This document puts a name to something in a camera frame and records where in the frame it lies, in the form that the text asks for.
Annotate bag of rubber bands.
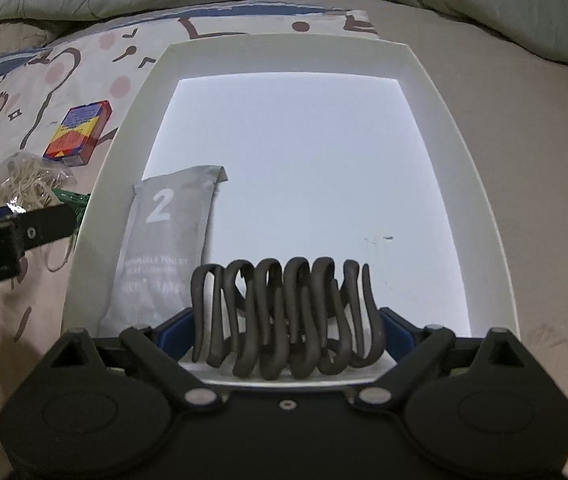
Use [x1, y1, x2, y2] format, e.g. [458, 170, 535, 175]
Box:
[0, 152, 76, 211]

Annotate black S-hook bundle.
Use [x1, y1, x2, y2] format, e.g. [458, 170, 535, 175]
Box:
[191, 257, 386, 380]

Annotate green clothes pegs with string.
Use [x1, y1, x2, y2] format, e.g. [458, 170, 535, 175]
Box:
[53, 188, 90, 230]

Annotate cartoon bear print blanket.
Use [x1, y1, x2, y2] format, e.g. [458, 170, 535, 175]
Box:
[0, 3, 375, 479]

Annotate colourful playing card box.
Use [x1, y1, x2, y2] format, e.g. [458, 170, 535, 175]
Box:
[43, 100, 112, 167]

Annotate grey packet with number 2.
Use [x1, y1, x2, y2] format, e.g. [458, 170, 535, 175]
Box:
[98, 165, 226, 337]

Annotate beige fleece blanket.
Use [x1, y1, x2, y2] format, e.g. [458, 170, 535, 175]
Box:
[0, 21, 67, 55]

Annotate white shallow cardboard box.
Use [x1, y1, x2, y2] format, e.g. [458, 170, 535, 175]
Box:
[62, 35, 518, 337]

